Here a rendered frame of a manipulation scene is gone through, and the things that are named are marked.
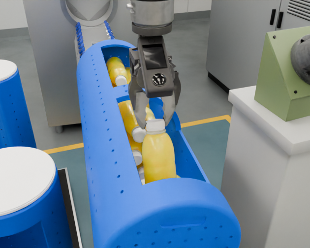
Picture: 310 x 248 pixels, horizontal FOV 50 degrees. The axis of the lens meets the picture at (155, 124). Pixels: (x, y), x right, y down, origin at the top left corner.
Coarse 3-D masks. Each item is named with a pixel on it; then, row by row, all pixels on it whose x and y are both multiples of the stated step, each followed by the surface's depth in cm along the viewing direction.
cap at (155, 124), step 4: (148, 120) 68; (152, 120) 68; (156, 120) 68; (160, 120) 67; (148, 124) 66; (152, 124) 66; (156, 124) 66; (160, 124) 66; (164, 124) 67; (148, 128) 67; (152, 128) 66; (156, 128) 66; (160, 128) 66
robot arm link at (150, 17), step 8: (136, 0) 54; (168, 0) 54; (128, 8) 56; (136, 8) 54; (144, 8) 54; (152, 8) 54; (160, 8) 54; (168, 8) 55; (136, 16) 55; (144, 16) 54; (152, 16) 54; (160, 16) 54; (168, 16) 55; (136, 24) 57; (144, 24) 55; (152, 24) 55; (160, 24) 55; (168, 24) 57
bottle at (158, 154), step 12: (156, 132) 66; (144, 144) 67; (156, 144) 65; (168, 144) 66; (144, 156) 67; (156, 156) 65; (168, 156) 66; (144, 168) 68; (156, 168) 66; (168, 168) 66; (156, 180) 66
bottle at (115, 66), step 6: (108, 60) 128; (114, 60) 126; (120, 60) 128; (108, 66) 125; (114, 66) 121; (120, 66) 120; (108, 72) 123; (114, 72) 118; (120, 72) 118; (126, 72) 120; (114, 78) 118; (126, 78) 119
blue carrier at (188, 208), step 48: (96, 48) 121; (96, 96) 94; (96, 144) 78; (96, 192) 68; (144, 192) 59; (192, 192) 58; (96, 240) 61; (144, 240) 58; (192, 240) 61; (240, 240) 66
